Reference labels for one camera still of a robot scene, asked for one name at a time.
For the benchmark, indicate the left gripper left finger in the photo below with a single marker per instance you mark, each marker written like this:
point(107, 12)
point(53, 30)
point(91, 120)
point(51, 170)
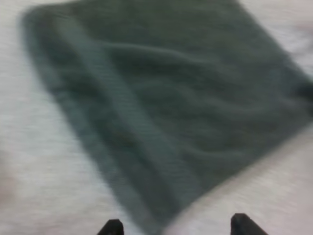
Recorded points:
point(113, 228)

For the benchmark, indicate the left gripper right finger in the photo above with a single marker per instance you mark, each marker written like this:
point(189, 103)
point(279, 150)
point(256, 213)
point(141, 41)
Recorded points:
point(243, 226)

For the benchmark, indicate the grey-green towel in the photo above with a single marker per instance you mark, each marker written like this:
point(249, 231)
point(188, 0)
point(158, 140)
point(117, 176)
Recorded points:
point(159, 110)

